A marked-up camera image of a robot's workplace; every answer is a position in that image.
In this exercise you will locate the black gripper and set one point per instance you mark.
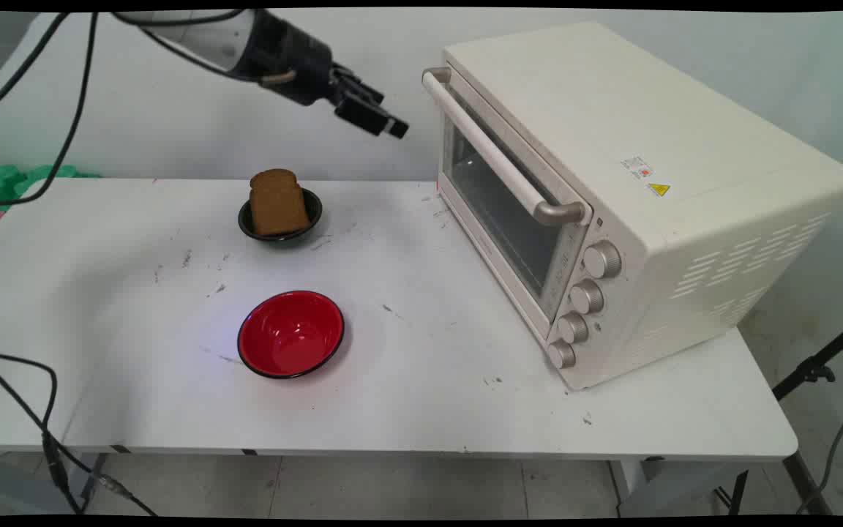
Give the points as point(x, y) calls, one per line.
point(291, 57)

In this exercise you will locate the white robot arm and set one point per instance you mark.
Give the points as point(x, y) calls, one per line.
point(195, 40)

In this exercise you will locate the small black bowl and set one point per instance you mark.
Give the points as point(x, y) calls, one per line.
point(315, 212)

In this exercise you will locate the brown bread slice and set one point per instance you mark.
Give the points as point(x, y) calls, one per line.
point(276, 203)

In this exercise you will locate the red bowl with black rim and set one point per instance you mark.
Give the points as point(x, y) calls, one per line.
point(290, 334)

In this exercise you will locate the white label sticker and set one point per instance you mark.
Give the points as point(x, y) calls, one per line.
point(637, 167)

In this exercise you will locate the silver oven knob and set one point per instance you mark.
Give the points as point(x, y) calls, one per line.
point(602, 259)
point(561, 353)
point(586, 296)
point(573, 327)

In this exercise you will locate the yellow warning sticker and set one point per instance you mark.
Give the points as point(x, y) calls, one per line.
point(658, 189)

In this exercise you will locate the cream toaster oven body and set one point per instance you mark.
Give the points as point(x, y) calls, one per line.
point(685, 183)

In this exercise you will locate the black tripod leg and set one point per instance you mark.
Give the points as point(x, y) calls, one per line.
point(820, 366)

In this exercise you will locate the black table leg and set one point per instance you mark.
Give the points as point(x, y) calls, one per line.
point(806, 483)

